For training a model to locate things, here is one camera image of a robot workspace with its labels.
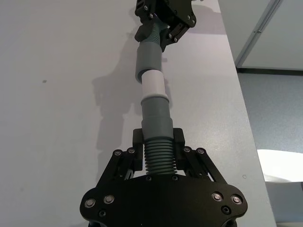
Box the grey corrugated hose smooth cuff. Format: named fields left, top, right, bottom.
left=134, top=20, right=168, bottom=84

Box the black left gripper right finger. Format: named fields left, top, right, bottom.
left=173, top=128, right=249, bottom=213

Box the white rounded plastic object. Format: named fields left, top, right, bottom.
left=257, top=148, right=303, bottom=227

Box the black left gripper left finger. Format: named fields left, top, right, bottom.
left=80, top=128, right=145, bottom=211

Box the grey corrugated hose stepped cuff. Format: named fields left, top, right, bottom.
left=140, top=93, right=178, bottom=176

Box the grey metal frame post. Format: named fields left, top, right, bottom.
left=235, top=0, right=285, bottom=69

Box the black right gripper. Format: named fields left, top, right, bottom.
left=134, top=0, right=197, bottom=53

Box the white plastic tube connector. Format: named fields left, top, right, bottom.
left=141, top=69, right=166, bottom=97

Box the black baseboard strip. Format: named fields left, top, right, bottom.
left=236, top=67, right=303, bottom=77

